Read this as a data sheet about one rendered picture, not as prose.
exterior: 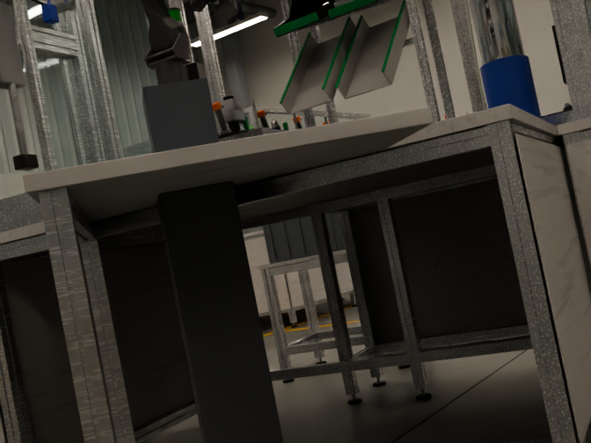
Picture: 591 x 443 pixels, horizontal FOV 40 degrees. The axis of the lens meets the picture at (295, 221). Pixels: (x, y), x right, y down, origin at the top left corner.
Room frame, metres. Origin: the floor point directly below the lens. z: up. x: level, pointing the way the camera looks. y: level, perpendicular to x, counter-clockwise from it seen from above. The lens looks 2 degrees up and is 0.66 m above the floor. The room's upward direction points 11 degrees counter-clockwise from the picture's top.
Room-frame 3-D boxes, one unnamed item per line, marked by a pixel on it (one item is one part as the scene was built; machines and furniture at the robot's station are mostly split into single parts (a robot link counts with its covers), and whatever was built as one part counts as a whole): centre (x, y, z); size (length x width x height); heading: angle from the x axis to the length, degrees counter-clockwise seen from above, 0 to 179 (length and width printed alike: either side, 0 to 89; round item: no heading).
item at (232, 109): (2.14, 0.11, 1.06); 0.08 x 0.04 x 0.07; 155
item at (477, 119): (2.54, -0.08, 0.85); 1.50 x 1.41 x 0.03; 65
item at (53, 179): (1.78, 0.16, 0.84); 0.90 x 0.70 x 0.03; 12
